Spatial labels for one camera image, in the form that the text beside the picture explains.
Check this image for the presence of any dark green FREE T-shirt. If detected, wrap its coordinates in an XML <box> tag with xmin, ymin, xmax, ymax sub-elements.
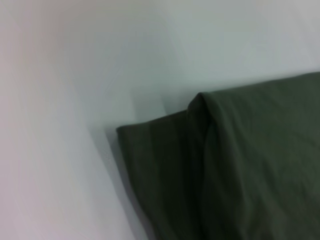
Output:
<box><xmin>115</xmin><ymin>71</ymin><xmax>320</xmax><ymax>240</ymax></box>

